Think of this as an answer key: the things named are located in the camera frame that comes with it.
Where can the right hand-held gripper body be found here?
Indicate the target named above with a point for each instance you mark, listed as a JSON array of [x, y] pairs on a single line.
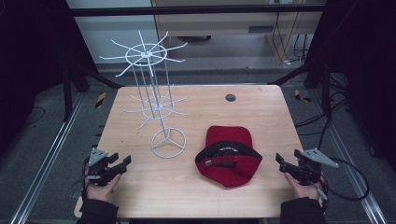
[[309, 168]]

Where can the light wooden desk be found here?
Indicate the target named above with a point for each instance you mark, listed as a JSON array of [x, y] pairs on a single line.
[[218, 26]]

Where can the white cabinet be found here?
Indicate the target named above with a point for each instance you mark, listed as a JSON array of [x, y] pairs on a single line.
[[102, 31]]

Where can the red baseball cap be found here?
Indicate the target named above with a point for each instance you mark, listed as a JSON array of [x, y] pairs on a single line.
[[229, 136]]

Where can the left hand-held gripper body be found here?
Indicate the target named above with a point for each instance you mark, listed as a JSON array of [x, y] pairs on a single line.
[[100, 173]]

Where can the black metal stand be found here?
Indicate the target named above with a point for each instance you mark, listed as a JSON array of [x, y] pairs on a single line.
[[326, 93], [67, 93]]

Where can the yellow black tape strip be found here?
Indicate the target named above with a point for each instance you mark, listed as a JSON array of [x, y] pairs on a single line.
[[300, 95], [100, 100]]

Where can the person's right hand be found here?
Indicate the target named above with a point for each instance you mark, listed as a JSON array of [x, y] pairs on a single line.
[[301, 189]]

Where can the person's left hand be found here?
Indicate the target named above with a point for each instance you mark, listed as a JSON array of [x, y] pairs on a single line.
[[100, 190]]

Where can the black horizontal frame bar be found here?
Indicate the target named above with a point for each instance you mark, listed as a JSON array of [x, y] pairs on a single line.
[[193, 10]]

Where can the round grey table grommet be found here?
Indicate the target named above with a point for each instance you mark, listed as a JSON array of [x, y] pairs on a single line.
[[230, 97]]

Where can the aluminium floor rail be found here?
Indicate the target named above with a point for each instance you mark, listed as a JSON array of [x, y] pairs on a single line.
[[372, 205], [46, 161]]

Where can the black curtain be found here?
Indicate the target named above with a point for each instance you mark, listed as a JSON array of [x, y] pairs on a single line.
[[367, 77], [28, 62]]

